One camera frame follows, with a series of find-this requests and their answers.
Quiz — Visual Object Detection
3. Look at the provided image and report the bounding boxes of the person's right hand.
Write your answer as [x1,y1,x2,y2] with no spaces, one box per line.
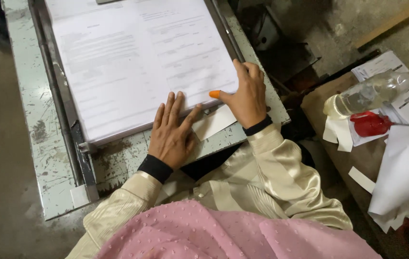
[209,59,273,130]

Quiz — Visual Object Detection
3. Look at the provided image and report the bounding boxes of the person's left hand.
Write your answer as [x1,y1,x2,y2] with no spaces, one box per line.
[148,91,203,170]

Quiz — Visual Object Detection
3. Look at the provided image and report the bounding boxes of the stack of printed paper sheets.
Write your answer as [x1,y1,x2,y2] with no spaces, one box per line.
[45,0,240,146]

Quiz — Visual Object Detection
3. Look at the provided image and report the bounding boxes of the small white paper slip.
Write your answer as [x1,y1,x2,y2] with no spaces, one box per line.
[191,104,237,142]

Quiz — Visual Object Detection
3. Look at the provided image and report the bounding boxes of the dark machine part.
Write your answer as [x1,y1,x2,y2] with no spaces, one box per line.
[229,0,322,92]

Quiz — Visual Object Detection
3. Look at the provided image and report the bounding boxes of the dark metal guide rod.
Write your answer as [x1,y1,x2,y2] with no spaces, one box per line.
[204,0,247,64]

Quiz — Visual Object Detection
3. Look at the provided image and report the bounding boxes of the cream satin blouse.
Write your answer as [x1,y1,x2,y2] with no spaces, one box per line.
[66,123,353,259]

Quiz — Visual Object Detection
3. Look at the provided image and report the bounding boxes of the white paper strips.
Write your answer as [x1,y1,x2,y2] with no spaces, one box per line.
[322,116,354,153]

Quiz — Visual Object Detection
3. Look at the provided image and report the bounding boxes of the white tape piece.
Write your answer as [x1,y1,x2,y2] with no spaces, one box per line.
[69,185,90,209]

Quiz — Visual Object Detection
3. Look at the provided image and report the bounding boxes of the pink dotted scarf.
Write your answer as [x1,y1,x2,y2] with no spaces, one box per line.
[95,200,383,259]

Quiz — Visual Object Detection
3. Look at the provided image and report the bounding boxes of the dark metal side guide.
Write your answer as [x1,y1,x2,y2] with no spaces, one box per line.
[28,0,99,203]

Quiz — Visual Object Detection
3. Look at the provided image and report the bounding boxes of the clear plastic bottle orange cap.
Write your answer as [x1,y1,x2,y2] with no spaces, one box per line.
[323,64,409,120]

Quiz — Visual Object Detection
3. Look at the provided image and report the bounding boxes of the brown work table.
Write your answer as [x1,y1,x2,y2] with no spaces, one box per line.
[300,47,409,259]

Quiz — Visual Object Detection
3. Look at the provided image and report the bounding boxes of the grey metal cutter table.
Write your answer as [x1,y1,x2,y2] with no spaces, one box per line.
[1,0,291,221]

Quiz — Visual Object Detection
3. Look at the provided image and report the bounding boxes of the single white paper strip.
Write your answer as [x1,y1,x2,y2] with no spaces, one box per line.
[348,166,376,194]

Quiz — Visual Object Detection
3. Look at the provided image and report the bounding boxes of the wooden plank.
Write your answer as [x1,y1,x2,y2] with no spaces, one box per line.
[353,0,409,49]

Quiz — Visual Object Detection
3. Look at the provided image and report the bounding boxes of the large white paper sheet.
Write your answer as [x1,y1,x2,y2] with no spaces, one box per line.
[368,120,409,234]

